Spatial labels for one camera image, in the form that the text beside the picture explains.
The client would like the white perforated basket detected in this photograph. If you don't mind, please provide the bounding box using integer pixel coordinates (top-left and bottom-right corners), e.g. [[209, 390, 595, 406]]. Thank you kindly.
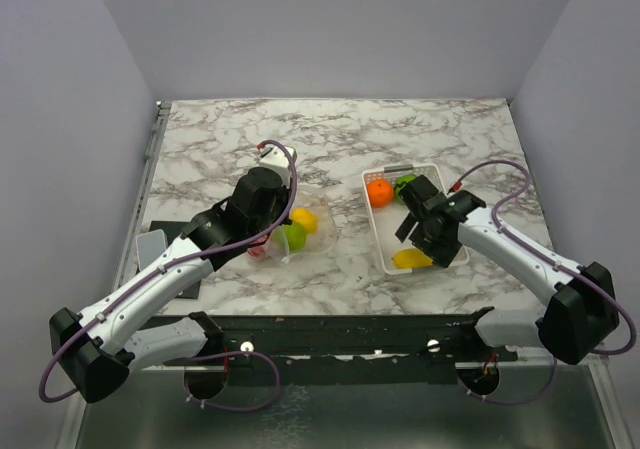
[[361, 162, 469, 276]]

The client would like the yellow toy banana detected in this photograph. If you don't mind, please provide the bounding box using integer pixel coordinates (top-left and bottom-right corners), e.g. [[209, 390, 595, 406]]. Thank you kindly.
[[392, 248, 433, 269]]

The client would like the orange toy fruit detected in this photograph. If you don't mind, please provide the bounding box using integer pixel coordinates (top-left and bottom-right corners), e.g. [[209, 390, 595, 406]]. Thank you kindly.
[[366, 178, 395, 208]]

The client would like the yellow toy lemon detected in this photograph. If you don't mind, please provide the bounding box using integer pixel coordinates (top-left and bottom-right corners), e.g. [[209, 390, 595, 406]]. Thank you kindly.
[[290, 207, 318, 234]]

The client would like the green toy lime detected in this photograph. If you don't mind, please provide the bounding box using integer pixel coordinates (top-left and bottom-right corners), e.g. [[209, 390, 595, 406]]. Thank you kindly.
[[271, 222, 307, 252]]

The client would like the green striped toy watermelon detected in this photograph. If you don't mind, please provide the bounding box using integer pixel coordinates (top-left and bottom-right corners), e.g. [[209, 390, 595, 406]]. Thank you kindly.
[[394, 173, 416, 205]]

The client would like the red toy apple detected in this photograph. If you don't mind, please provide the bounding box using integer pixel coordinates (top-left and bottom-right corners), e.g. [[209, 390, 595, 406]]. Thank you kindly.
[[247, 244, 266, 258]]

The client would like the clear dotted zip bag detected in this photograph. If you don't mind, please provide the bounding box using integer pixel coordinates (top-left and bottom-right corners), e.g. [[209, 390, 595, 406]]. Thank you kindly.
[[247, 185, 338, 264]]

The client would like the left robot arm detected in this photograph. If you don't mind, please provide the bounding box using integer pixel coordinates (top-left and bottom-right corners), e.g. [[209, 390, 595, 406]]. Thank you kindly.
[[49, 163, 298, 403]]

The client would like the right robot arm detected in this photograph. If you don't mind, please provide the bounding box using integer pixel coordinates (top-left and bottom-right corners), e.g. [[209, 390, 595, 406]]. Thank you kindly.
[[396, 176, 619, 364]]

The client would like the grey rectangular box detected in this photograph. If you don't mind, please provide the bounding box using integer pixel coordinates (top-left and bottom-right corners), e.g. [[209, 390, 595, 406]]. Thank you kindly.
[[135, 229, 167, 271]]

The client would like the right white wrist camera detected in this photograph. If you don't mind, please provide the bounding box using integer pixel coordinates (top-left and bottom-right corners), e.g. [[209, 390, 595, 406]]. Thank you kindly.
[[447, 181, 475, 202]]

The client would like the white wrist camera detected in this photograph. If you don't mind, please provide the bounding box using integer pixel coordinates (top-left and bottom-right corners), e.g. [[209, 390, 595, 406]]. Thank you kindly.
[[258, 144, 291, 181], [447, 181, 475, 202]]

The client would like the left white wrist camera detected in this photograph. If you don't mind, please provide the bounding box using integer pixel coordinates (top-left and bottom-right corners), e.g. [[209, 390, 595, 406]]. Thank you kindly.
[[258, 144, 291, 181]]

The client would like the purple cable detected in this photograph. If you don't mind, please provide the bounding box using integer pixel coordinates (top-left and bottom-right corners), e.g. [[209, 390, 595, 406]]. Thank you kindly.
[[452, 159, 636, 356], [182, 351, 281, 413], [464, 356, 559, 405], [38, 139, 300, 403]]

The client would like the black metal base rail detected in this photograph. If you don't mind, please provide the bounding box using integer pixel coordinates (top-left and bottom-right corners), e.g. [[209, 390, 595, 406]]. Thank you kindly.
[[149, 308, 521, 388]]

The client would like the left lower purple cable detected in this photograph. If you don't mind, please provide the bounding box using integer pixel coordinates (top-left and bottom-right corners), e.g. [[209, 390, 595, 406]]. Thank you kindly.
[[182, 351, 281, 413]]

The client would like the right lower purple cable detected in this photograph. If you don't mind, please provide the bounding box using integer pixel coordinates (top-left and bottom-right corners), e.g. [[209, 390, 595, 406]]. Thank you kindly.
[[464, 356, 559, 405]]

